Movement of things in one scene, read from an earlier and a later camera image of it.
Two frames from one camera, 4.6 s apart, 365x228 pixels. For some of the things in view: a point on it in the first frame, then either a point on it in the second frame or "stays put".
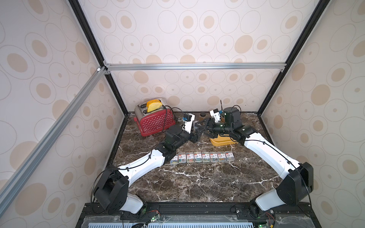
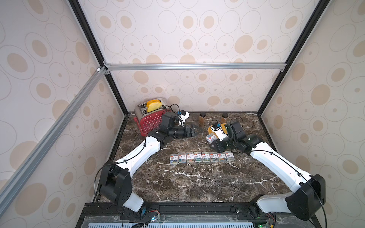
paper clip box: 190,157 stays put
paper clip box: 229,156 stays put
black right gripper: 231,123 to 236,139
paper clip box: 206,156 stays put
